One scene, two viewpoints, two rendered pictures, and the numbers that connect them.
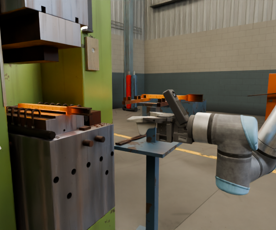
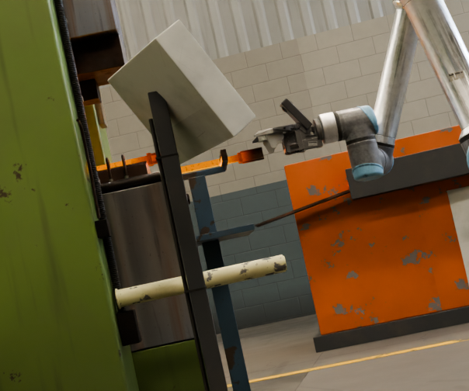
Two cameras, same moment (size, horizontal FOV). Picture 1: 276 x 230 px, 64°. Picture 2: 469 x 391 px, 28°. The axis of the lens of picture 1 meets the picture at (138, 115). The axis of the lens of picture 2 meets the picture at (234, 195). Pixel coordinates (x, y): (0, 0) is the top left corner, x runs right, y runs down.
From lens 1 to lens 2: 228 cm
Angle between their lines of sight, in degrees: 35
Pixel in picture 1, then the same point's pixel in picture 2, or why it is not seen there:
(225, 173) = (362, 157)
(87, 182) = not seen: hidden behind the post
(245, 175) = (377, 154)
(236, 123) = (358, 111)
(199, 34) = not seen: hidden behind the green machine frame
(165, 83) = not seen: outside the picture
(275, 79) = (300, 175)
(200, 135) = (331, 129)
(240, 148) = (367, 130)
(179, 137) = (309, 143)
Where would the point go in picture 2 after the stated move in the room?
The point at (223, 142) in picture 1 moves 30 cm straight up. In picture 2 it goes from (352, 130) to (330, 32)
